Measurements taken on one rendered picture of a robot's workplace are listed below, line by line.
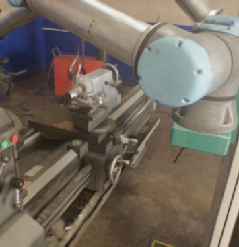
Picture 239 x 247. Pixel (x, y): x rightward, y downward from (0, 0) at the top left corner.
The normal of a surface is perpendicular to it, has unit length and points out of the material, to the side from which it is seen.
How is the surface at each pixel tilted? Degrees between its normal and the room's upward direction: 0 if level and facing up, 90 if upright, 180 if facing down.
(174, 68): 91
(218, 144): 90
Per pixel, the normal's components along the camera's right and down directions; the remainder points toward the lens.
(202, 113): -0.34, 0.04
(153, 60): -0.57, 0.34
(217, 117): 0.13, 0.09
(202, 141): -0.33, 0.38
